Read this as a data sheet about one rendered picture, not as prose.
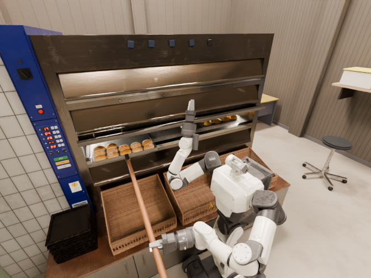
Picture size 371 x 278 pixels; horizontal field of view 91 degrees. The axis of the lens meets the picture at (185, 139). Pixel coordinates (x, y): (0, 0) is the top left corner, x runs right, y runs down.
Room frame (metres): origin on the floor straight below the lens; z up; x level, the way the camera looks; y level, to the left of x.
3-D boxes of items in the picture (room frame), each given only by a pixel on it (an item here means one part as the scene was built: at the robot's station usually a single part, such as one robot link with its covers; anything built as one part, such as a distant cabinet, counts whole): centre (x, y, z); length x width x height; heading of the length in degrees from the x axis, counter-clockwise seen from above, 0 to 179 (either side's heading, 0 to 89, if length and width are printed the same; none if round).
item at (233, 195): (0.82, -0.33, 1.27); 0.34 x 0.30 x 0.36; 32
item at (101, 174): (1.62, 0.02, 1.02); 1.79 x 0.11 x 0.19; 115
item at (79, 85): (1.62, 0.02, 1.80); 1.79 x 0.11 x 0.19; 115
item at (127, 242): (1.14, 0.43, 0.72); 0.56 x 0.49 x 0.28; 116
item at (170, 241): (0.54, 0.06, 1.19); 0.12 x 0.10 x 0.13; 105
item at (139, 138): (1.47, 0.58, 1.19); 0.55 x 0.36 x 0.03; 114
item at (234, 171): (0.79, -0.27, 1.47); 0.10 x 0.07 x 0.09; 32
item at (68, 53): (1.65, 0.03, 2.00); 1.80 x 0.08 x 0.21; 115
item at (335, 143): (2.39, -2.26, 0.35); 0.65 x 0.62 x 0.69; 114
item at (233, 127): (1.64, 0.03, 1.16); 1.80 x 0.06 x 0.04; 115
